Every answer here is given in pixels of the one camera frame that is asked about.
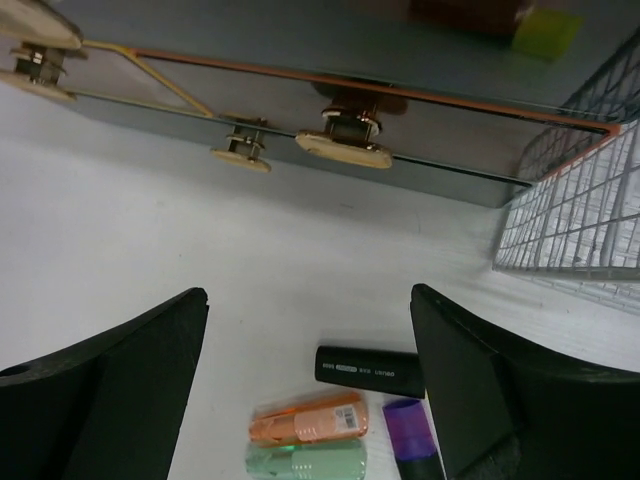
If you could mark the teal bottom drawer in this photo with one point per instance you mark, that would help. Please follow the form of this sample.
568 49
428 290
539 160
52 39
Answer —
449 182

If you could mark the mint pastel highlighter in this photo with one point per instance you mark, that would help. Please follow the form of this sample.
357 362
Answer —
345 459

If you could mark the yellow cap black highlighter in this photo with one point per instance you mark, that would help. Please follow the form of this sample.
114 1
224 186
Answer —
395 373

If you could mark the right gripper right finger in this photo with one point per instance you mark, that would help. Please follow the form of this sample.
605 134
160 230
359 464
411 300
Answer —
505 407

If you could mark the purple cap black highlighter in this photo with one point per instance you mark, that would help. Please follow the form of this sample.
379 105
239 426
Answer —
412 442

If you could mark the orange pastel highlighter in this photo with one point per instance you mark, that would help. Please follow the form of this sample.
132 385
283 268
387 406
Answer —
322 419

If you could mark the teal drawer organizer box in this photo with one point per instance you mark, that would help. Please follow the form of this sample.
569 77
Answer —
367 39

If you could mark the white wire file rack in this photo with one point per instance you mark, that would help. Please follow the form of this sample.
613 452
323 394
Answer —
577 228

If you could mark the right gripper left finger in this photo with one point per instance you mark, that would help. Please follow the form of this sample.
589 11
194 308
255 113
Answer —
110 406

